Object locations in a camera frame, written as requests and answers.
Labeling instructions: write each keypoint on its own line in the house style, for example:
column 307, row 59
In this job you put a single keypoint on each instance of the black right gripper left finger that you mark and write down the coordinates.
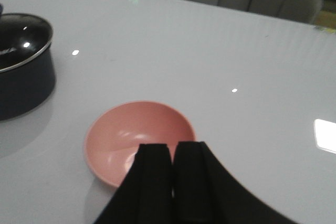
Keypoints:
column 145, row 195

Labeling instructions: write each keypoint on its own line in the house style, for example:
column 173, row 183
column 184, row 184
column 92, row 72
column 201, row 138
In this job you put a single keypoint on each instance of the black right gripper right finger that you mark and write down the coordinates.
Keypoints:
column 205, row 192

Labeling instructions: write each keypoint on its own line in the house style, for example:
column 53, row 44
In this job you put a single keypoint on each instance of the pink bowl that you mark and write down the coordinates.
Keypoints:
column 114, row 137

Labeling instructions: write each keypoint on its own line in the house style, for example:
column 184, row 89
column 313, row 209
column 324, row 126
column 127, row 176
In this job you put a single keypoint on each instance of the glass pot lid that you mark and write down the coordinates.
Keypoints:
column 24, row 37

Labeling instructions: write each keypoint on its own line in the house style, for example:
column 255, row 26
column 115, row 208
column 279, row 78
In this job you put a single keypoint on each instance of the dark blue pot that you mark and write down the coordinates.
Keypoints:
column 26, row 87

